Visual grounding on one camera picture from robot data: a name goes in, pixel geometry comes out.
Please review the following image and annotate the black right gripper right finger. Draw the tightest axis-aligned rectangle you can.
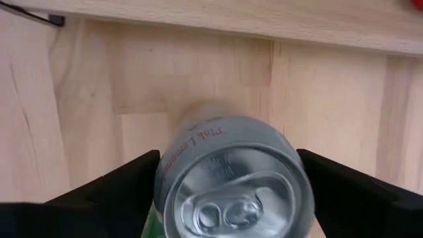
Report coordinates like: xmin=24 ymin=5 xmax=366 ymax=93
xmin=296 ymin=148 xmax=423 ymax=238

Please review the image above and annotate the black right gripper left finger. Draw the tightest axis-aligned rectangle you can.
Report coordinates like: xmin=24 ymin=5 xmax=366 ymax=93
xmin=0 ymin=149 xmax=161 ymax=238

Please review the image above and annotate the white pink lemonade can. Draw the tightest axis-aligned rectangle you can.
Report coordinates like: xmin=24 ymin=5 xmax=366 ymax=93
xmin=153 ymin=115 xmax=317 ymax=238

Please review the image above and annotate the black metal wood shelf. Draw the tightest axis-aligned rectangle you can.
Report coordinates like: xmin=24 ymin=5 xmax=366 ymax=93
xmin=0 ymin=0 xmax=423 ymax=57

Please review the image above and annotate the green Sprite can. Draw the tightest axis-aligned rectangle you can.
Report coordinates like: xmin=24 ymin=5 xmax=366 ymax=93
xmin=141 ymin=201 xmax=166 ymax=238

